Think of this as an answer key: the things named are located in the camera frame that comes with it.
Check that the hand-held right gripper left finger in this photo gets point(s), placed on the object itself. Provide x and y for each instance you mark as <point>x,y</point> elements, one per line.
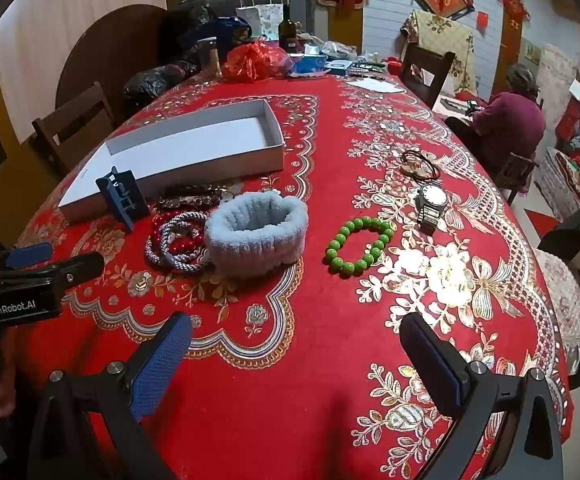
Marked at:
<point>159,365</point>

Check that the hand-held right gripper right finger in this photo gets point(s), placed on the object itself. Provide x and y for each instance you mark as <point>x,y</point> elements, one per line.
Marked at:
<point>440,360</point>

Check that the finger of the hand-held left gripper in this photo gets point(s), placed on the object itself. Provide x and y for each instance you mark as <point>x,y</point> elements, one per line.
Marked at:
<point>29,254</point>
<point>79,266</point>

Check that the blue hair claw clip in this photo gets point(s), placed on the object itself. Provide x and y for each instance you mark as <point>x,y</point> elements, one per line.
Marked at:
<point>122,200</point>

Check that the white cardboard box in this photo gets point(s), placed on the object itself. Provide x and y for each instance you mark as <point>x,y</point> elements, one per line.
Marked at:
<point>194,135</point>

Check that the red floral tablecloth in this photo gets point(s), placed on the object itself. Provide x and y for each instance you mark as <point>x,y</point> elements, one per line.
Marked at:
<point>320,320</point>

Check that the brown wooden chair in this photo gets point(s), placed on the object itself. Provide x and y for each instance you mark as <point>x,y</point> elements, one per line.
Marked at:
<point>77,105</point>

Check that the silver wristwatch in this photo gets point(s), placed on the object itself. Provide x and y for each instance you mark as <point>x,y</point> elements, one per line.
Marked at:
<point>432,195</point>

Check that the black plastic bag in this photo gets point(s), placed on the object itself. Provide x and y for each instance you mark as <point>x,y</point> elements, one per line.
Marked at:
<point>154,80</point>
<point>204,5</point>

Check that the wooden stool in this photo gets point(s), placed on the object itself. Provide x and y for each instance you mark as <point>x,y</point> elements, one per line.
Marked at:
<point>515,170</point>

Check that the round brown table top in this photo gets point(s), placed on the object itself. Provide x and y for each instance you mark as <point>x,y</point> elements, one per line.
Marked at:
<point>109,45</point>

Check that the red plastic bag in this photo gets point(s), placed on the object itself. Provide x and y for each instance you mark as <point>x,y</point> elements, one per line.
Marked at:
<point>252,62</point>

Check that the blue bag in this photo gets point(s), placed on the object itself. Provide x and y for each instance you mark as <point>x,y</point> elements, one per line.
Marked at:
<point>224,27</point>

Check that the white paper sheet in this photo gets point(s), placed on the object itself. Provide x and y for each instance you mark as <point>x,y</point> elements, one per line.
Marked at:
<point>377,85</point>

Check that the dark wooden chair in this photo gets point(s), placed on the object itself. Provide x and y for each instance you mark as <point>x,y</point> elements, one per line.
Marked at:
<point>427,67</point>

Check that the blue tissue box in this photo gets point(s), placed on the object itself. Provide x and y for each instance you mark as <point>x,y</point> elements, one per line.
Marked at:
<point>310,64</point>

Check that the white paper gift bag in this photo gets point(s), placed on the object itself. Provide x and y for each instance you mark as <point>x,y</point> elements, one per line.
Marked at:
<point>262,17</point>

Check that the beige fuzzy blanket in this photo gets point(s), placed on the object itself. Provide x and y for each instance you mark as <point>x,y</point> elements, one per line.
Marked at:
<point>560,75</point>

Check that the dark wine bottle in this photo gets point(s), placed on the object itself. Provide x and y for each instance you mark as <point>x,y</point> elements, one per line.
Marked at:
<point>287,30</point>

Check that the floral quilted cloth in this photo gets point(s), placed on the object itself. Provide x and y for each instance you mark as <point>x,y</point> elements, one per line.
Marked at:
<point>442,30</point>

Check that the red knot ornament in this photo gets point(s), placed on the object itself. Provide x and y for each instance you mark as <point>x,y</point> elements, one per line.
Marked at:
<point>514,6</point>

